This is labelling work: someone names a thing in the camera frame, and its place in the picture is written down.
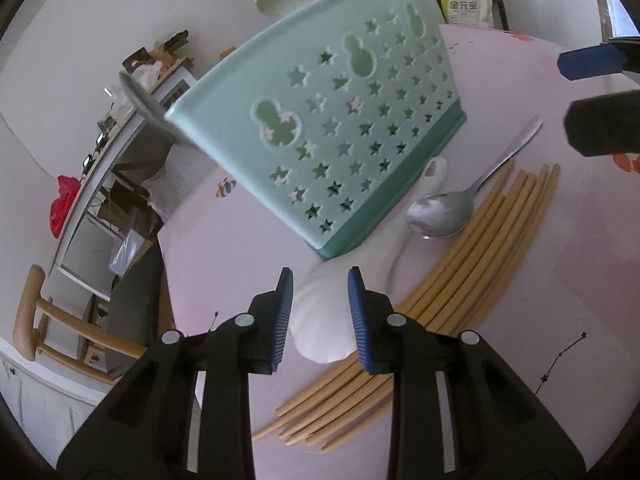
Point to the grey metal utensil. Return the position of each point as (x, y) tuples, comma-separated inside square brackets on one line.
[(147, 107)]

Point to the teal plastic utensil holder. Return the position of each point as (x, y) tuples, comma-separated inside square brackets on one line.
[(300, 85)]

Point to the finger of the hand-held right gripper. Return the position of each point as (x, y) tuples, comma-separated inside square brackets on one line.
[(590, 60), (600, 125)]

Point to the white cabinet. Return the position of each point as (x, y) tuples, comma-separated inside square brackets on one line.
[(30, 390)]

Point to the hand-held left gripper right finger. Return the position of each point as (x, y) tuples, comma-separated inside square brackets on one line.
[(357, 320)]

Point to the clear plastic bag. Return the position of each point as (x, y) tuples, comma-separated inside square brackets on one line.
[(125, 252)]

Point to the pink printed tablecloth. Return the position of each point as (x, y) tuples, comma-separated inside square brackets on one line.
[(225, 240)]

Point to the pile of wooden chopsticks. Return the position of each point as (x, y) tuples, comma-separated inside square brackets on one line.
[(500, 240)]

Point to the white shelf unit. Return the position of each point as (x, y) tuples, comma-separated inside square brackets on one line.
[(125, 140)]

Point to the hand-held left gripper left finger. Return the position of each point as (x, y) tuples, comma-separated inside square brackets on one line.
[(284, 320)]

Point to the white foam sheet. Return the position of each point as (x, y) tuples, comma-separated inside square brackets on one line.
[(157, 185)]

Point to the white ceramic soup spoon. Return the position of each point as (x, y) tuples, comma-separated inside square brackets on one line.
[(320, 310)]

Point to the metal spoon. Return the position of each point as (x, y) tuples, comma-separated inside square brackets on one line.
[(440, 212)]

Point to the wooden chair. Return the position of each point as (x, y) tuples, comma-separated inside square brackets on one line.
[(25, 310)]

